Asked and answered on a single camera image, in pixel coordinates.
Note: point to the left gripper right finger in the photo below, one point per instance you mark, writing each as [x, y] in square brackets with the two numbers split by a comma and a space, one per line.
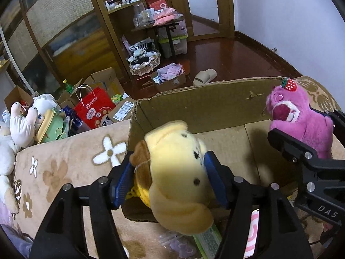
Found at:
[279, 231]

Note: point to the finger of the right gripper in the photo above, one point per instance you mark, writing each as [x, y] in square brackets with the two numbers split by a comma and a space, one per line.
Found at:
[337, 118]
[304, 154]

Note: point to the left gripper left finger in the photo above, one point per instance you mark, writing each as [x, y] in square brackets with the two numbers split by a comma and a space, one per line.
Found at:
[61, 233]

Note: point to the pink strawberry bear plush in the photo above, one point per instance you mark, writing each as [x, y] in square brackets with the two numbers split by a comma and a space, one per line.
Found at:
[288, 104]

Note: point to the bagged purple charm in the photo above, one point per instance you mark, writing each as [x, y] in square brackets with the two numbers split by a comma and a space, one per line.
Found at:
[178, 244]

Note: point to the green tissue pack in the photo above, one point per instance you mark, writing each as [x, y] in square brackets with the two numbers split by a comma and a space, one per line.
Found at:
[208, 242]

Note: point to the pink swirl roll plush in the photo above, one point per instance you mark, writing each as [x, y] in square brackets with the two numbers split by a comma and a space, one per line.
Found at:
[252, 238]

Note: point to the purple clothed leg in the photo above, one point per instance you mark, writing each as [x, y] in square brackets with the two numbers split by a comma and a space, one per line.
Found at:
[19, 240]

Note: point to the large cream duck plush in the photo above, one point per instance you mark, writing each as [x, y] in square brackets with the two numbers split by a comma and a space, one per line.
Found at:
[8, 152]

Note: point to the floral beige blanket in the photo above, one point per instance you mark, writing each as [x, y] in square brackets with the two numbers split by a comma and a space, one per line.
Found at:
[43, 169]

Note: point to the open cardboard box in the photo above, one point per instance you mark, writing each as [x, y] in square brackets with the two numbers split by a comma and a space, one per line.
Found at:
[230, 118]

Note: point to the green yellow plush bag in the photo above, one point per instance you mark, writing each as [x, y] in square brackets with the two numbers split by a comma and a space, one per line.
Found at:
[53, 128]

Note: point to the white pink elephant plush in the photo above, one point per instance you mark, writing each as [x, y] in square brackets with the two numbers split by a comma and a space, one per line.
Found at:
[23, 127]

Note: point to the beige slipper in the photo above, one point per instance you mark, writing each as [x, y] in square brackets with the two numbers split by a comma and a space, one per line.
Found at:
[204, 77]

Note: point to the red paper shopping bag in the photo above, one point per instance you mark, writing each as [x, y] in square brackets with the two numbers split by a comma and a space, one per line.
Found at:
[94, 106]

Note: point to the labelled parcel box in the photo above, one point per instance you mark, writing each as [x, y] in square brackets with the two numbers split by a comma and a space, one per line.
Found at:
[122, 111]

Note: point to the small carton with packets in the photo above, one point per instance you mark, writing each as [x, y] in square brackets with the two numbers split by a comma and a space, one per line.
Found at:
[169, 77]

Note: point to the green glass bottle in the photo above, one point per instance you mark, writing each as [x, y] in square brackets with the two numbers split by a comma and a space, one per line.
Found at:
[68, 87]

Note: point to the brown carton by shelf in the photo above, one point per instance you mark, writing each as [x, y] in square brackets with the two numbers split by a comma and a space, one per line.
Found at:
[18, 95]

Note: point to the brown floor carton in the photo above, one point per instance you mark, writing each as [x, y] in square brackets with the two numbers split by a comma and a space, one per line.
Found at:
[105, 79]

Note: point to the clear storage bin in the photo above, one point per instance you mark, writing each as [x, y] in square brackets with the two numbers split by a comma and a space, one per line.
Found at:
[179, 46]

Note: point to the lace basket with plush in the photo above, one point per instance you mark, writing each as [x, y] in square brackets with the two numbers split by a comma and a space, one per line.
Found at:
[143, 57]

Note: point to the pink folded cloth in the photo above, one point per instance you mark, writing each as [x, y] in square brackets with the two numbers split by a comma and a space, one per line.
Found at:
[165, 16]

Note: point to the large wooden wardrobe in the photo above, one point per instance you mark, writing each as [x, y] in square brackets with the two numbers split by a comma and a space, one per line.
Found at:
[49, 41]

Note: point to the red gift box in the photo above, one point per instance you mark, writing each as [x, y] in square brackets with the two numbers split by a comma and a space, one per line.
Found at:
[157, 5]

